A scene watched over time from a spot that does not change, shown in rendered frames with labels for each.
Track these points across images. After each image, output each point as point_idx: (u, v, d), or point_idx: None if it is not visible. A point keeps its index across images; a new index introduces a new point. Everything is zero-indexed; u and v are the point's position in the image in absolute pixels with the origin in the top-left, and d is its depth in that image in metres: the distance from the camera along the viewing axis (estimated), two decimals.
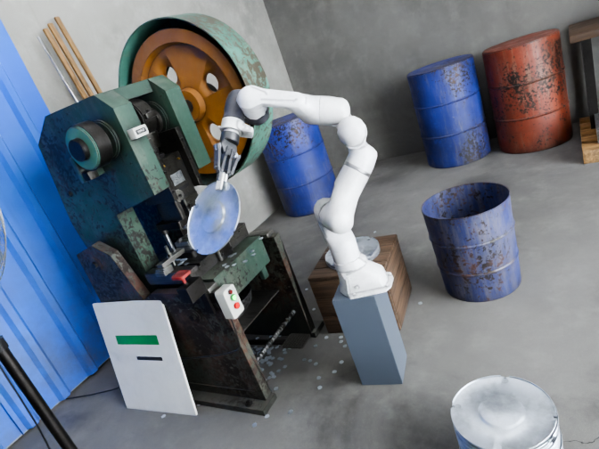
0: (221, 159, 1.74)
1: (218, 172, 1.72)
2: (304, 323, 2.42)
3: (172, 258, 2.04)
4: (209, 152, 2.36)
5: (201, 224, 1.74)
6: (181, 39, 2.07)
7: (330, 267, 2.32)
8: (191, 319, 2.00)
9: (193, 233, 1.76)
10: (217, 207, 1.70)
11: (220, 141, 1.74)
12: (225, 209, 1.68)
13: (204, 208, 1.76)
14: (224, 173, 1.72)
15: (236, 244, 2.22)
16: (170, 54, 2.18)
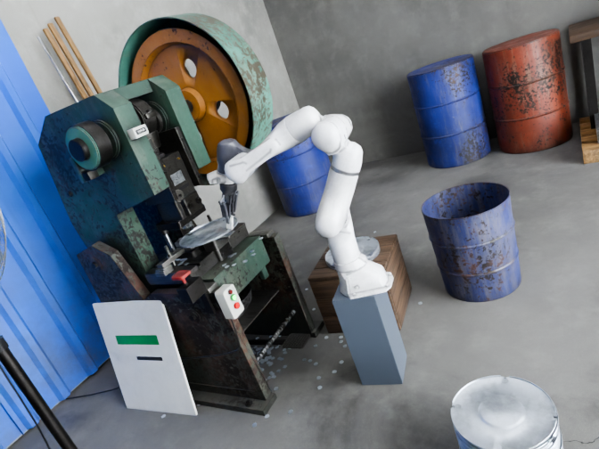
0: (231, 203, 1.98)
1: (231, 214, 2.01)
2: (304, 323, 2.42)
3: (172, 258, 2.04)
4: (153, 76, 2.29)
5: (207, 228, 2.17)
6: None
7: (330, 267, 2.32)
8: (191, 319, 2.00)
9: (202, 227, 2.21)
10: (215, 230, 2.08)
11: None
12: (210, 235, 2.04)
13: (220, 224, 2.15)
14: None
15: (236, 244, 2.22)
16: (231, 130, 2.23)
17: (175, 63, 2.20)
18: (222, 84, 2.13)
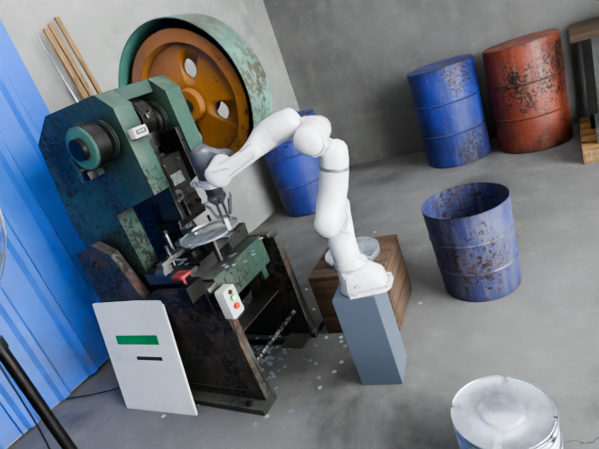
0: (225, 205, 1.96)
1: (228, 215, 2.00)
2: (304, 323, 2.42)
3: (172, 258, 2.04)
4: (206, 60, 2.11)
5: (209, 236, 2.04)
6: None
7: (330, 267, 2.32)
8: (191, 319, 2.00)
9: (213, 238, 2.00)
10: (202, 231, 2.13)
11: (225, 191, 1.92)
12: (209, 228, 2.16)
13: (196, 240, 2.06)
14: (225, 215, 2.00)
15: (236, 244, 2.22)
16: None
17: (222, 94, 2.16)
18: (216, 145, 2.32)
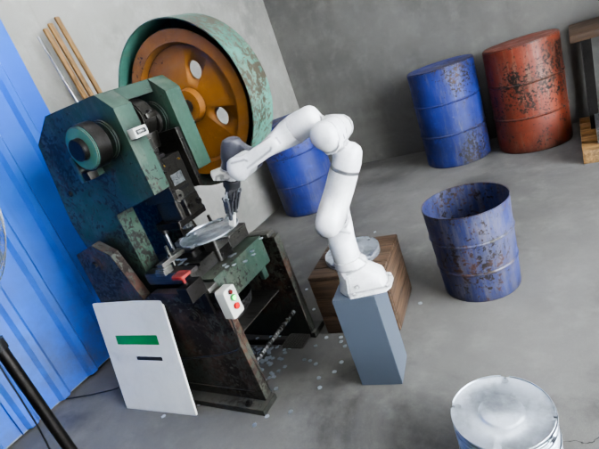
0: (234, 200, 2.00)
1: (233, 211, 2.03)
2: (304, 323, 2.42)
3: (172, 258, 2.04)
4: None
5: (222, 225, 2.13)
6: (228, 77, 2.05)
7: (330, 267, 2.32)
8: (191, 319, 2.00)
9: None
10: (203, 235, 2.06)
11: None
12: (196, 238, 2.08)
13: (221, 230, 2.06)
14: None
15: (236, 244, 2.22)
16: (209, 64, 2.11)
17: None
18: (172, 58, 2.19)
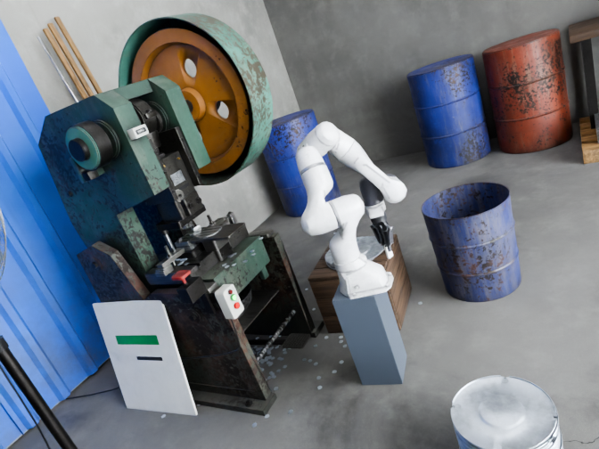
0: (381, 233, 2.11)
1: (383, 244, 2.13)
2: (304, 323, 2.42)
3: (172, 258, 2.04)
4: (206, 60, 2.11)
5: (368, 252, 2.26)
6: None
7: (330, 267, 2.32)
8: (191, 319, 2.00)
9: (377, 251, 2.24)
10: None
11: None
12: None
13: None
14: (383, 246, 2.11)
15: (236, 244, 2.22)
16: None
17: (222, 94, 2.16)
18: (216, 145, 2.32)
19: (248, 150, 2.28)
